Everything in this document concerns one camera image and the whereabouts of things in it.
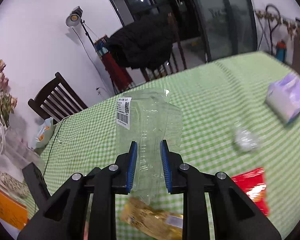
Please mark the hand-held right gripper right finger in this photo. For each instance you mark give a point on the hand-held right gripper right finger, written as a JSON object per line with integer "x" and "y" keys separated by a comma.
{"x": 166, "y": 167}

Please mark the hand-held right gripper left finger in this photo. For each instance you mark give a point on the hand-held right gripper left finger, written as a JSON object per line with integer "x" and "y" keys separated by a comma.
{"x": 132, "y": 167}

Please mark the clear plastic tray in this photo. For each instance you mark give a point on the clear plastic tray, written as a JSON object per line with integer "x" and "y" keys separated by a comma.
{"x": 150, "y": 120}

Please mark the patterned ceramic vase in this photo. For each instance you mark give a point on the patterned ceramic vase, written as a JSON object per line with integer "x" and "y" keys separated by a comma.
{"x": 15, "y": 185}

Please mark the clear plastic pitcher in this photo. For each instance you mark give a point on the clear plastic pitcher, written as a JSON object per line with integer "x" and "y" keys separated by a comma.
{"x": 12, "y": 142}

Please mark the orange box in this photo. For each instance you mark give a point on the orange box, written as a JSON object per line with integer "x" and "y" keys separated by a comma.
{"x": 5, "y": 207}

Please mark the small bowl packet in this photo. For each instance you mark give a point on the small bowl packet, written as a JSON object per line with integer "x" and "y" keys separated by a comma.
{"x": 43, "y": 132}

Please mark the yellow snack bag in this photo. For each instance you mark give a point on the yellow snack bag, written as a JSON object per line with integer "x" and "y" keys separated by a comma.
{"x": 150, "y": 217}

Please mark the green checked tablecloth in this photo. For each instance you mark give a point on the green checked tablecloth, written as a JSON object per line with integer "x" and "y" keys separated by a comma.
{"x": 215, "y": 105}

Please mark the dried pink flower stems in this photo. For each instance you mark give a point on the dried pink flower stems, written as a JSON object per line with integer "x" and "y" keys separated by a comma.
{"x": 5, "y": 102}

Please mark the crumpled clear plastic piece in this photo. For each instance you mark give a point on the crumpled clear plastic piece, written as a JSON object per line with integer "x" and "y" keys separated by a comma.
{"x": 245, "y": 140}

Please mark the dark wooden chair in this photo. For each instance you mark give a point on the dark wooden chair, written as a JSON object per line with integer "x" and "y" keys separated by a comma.
{"x": 176, "y": 37}
{"x": 52, "y": 92}

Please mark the red snack packet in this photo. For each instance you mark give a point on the red snack packet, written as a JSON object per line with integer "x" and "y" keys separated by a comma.
{"x": 252, "y": 182}

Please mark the red patterned bag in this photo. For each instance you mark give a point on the red patterned bag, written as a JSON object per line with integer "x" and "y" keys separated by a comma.
{"x": 117, "y": 75}

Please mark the black jacket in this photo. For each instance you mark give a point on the black jacket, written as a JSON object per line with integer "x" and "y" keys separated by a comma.
{"x": 145, "y": 45}

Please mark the purple tissue pack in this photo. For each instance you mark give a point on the purple tissue pack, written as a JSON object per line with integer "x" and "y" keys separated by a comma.
{"x": 285, "y": 97}

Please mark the sliding glass door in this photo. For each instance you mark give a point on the sliding glass door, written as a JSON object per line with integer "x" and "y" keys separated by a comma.
{"x": 227, "y": 25}

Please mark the silver floor lamp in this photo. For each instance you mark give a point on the silver floor lamp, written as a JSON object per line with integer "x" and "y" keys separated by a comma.
{"x": 73, "y": 18}

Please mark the blue bottle red cap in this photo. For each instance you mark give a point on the blue bottle red cap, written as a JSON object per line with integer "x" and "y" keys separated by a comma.
{"x": 281, "y": 50}

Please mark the dried hanging plants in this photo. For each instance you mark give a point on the dried hanging plants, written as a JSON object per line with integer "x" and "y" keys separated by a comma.
{"x": 272, "y": 17}

